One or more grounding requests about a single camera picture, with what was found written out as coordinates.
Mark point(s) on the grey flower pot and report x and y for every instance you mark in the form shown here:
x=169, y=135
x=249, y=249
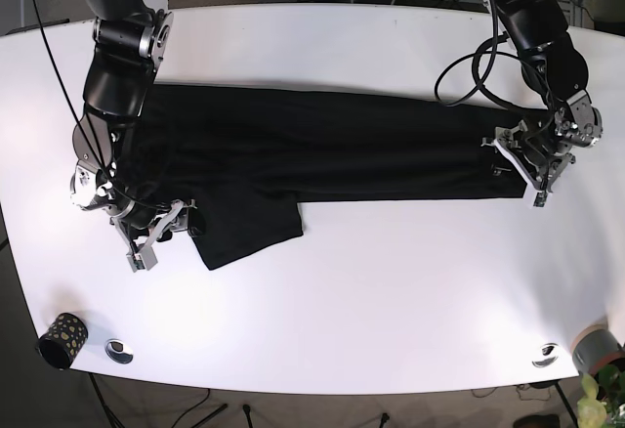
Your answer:
x=594, y=348

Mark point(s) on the green potted plant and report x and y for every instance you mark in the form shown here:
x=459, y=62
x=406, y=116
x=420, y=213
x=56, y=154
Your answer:
x=602, y=403

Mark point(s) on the black gold-dotted cup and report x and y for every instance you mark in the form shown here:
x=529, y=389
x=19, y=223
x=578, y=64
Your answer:
x=60, y=344

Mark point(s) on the black T-shirt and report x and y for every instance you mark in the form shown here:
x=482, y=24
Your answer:
x=249, y=157

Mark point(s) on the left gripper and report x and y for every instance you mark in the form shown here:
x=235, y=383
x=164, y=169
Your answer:
x=536, y=156

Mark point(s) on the silver table grommet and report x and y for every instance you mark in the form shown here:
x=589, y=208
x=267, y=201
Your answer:
x=546, y=355
x=118, y=351

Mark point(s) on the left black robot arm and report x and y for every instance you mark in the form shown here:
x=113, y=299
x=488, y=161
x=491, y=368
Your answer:
x=552, y=68

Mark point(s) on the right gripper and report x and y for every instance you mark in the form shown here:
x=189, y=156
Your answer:
x=141, y=227

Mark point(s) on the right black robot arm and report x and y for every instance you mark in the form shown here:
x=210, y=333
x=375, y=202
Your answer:
x=130, y=39

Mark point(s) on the left silver table grommet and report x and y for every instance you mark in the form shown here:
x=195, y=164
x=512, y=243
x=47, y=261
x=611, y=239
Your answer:
x=118, y=351

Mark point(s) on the right silver table grommet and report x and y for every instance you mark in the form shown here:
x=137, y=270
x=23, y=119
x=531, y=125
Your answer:
x=546, y=355

